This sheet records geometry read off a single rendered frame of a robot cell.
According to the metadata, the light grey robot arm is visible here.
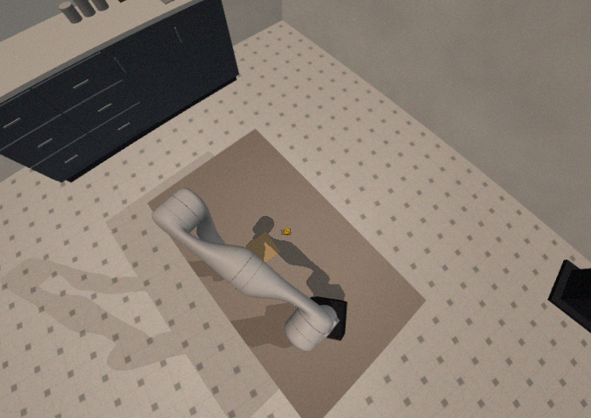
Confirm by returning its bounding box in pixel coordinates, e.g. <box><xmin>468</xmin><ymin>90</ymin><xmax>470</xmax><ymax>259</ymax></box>
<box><xmin>151</xmin><ymin>188</ymin><xmax>339</xmax><ymax>352</ymax></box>

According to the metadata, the tan square mat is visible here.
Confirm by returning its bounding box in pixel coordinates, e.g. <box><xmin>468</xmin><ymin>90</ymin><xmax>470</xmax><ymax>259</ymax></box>
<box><xmin>244</xmin><ymin>232</ymin><xmax>279</xmax><ymax>263</ymax></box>

